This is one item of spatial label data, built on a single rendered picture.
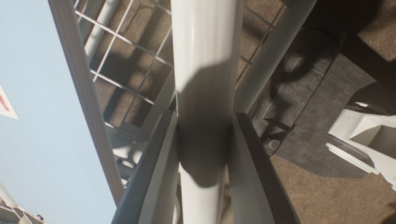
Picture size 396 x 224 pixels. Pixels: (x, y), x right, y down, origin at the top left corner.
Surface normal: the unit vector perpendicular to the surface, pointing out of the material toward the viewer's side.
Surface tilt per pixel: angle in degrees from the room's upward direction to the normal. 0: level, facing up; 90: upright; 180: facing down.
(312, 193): 0
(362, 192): 0
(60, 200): 31
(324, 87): 0
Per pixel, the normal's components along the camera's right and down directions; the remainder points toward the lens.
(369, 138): -0.24, 0.06
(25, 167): -0.36, 0.47
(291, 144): 0.11, 0.25
